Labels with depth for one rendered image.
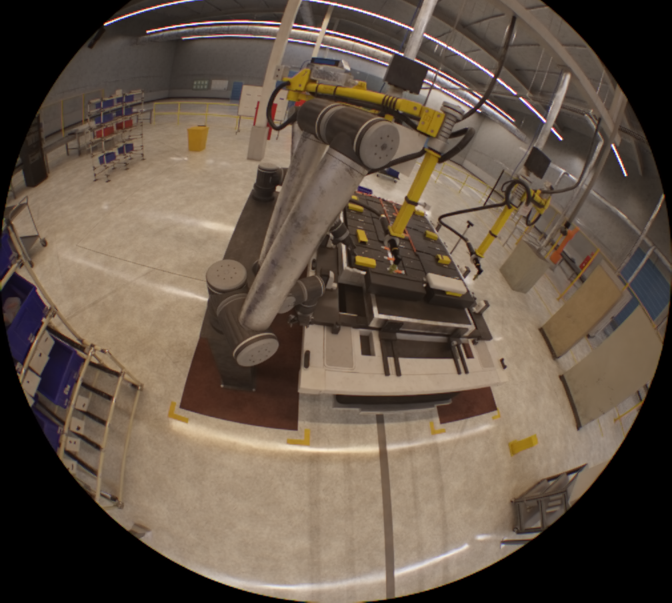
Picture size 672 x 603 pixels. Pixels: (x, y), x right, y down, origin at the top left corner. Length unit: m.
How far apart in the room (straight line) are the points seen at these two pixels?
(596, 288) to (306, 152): 5.24
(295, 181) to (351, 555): 2.50
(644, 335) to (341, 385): 4.84
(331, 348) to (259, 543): 1.68
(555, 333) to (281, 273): 5.39
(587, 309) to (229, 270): 5.46
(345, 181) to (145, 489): 2.37
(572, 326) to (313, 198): 5.28
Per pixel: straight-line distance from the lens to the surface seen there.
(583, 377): 5.32
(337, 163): 0.64
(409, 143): 1.20
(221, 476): 2.06
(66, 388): 1.74
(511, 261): 6.23
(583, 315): 5.40
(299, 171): 0.85
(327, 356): 1.38
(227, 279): 1.06
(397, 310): 1.58
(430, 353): 1.84
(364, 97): 1.29
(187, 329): 2.46
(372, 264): 1.74
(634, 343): 5.10
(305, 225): 0.67
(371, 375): 1.42
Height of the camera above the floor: 2.03
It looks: 39 degrees down
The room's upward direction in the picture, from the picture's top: 21 degrees clockwise
